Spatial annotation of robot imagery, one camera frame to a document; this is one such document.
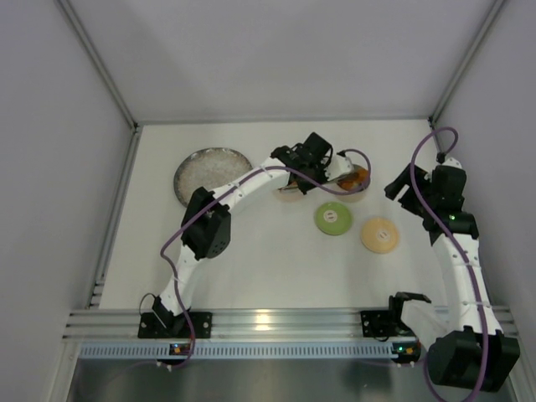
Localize steel lunch container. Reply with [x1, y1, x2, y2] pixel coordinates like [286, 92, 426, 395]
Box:
[334, 164, 370, 203]
[272, 183, 304, 203]

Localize orange food piece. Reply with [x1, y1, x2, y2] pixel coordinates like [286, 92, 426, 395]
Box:
[337, 167, 369, 191]

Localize green round lid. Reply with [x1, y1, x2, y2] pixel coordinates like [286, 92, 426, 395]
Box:
[313, 202, 353, 236]

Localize beige round lid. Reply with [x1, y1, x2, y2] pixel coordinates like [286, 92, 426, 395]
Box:
[360, 217, 399, 254]

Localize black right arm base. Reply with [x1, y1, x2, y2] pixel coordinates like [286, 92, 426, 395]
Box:
[360, 291, 431, 342]

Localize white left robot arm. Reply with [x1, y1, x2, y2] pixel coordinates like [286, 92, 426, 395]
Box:
[152, 133, 348, 337]

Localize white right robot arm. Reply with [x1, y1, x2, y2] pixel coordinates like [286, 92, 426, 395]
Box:
[384, 159, 520, 393]

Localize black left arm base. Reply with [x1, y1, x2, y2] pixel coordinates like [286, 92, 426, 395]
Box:
[137, 296, 213, 339]

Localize speckled ceramic plate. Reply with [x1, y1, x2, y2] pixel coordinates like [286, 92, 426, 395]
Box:
[173, 147, 253, 207]

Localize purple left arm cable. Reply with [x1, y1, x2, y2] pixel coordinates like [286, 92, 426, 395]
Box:
[160, 148, 373, 372]

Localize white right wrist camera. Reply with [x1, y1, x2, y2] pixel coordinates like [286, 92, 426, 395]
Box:
[442, 157, 463, 169]

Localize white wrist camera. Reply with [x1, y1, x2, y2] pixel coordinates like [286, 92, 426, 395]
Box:
[325, 155, 354, 183]
[442, 157, 463, 169]

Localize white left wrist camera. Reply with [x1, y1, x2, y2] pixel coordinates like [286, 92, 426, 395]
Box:
[325, 155, 354, 183]

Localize aluminium frame post right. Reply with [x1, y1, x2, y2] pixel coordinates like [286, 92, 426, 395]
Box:
[428, 0, 509, 128]

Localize grey slotted cable duct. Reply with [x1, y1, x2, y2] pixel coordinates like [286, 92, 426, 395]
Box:
[79, 342, 399, 360]

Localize aluminium frame rail left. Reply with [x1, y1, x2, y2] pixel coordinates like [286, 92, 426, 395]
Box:
[54, 0, 140, 309]

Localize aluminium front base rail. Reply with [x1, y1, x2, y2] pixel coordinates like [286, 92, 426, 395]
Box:
[62, 307, 516, 343]

